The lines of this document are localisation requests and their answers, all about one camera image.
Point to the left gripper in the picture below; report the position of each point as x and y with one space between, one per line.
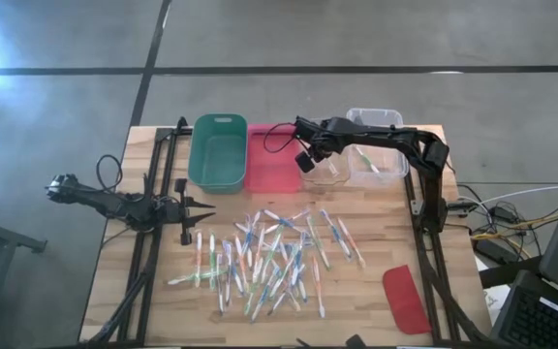
172 213

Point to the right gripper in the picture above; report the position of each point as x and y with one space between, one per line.
320 138

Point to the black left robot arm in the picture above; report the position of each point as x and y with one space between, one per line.
104 201

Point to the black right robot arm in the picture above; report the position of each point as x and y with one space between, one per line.
405 138

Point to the small clear plastic bin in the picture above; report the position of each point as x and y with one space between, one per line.
327 179

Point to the green plastic bin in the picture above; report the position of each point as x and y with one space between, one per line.
218 160

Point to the pink plastic bin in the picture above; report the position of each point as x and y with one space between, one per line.
273 169

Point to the large clear plastic bin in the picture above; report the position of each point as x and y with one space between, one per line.
385 165

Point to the red plastic lid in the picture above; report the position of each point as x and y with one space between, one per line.
405 300

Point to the black power brick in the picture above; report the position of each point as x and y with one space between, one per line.
494 251

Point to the black desk crossbar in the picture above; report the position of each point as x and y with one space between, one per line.
506 274

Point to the white paper sheet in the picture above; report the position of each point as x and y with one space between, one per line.
497 300

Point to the dark open laptop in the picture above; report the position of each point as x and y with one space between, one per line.
540 320

